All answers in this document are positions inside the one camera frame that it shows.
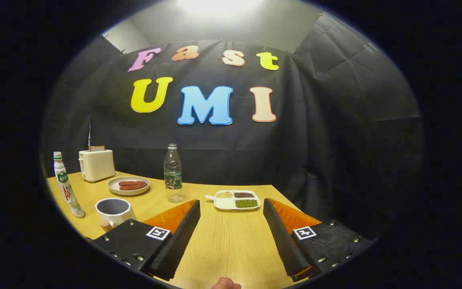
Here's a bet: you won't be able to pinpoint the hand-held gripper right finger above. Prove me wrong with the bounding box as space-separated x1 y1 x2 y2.
263 198 377 282

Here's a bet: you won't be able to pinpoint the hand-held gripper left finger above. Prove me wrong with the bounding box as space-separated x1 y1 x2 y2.
91 199 201 281

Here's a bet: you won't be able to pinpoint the white cup with wooden handle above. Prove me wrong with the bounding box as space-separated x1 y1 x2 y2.
95 197 137 232

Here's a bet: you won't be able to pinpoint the white juice bottle green label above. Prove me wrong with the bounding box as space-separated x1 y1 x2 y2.
53 151 85 218

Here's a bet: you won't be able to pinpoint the clear plastic water bottle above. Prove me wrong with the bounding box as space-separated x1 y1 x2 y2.
164 144 184 203

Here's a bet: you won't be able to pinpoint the wooden table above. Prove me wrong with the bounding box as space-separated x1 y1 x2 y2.
46 171 324 289

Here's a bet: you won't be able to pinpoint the white divided dish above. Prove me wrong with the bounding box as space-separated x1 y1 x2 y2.
205 190 261 211

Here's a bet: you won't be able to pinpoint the white round plate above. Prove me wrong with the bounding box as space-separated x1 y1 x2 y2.
107 177 150 196

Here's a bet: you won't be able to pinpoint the red sausages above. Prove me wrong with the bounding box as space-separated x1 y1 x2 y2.
119 181 148 191

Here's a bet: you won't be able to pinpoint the cream white toaster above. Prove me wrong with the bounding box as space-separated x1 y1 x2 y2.
79 149 118 183

